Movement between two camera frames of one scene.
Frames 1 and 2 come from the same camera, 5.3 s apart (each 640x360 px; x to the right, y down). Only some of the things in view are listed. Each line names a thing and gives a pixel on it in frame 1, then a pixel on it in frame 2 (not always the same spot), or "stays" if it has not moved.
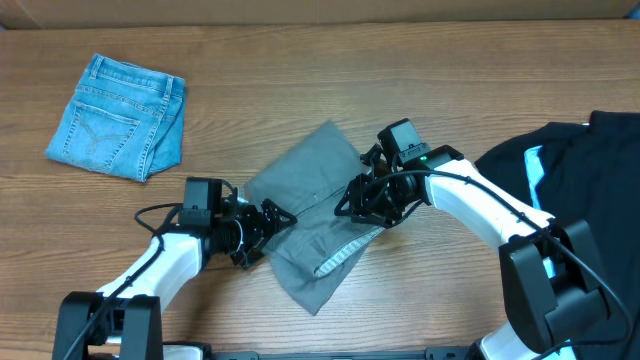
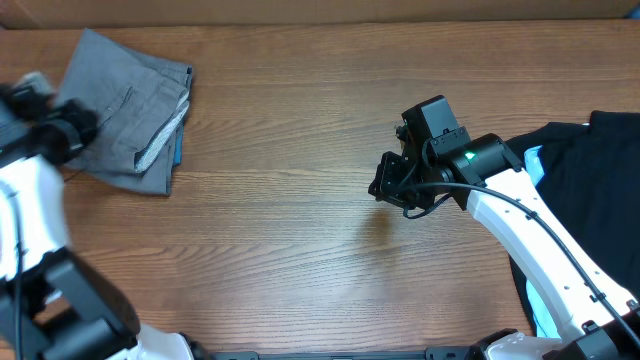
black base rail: x=441 y=353 stays
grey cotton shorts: x=312 y=255 → x=140 y=105
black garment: x=591 y=175 stays
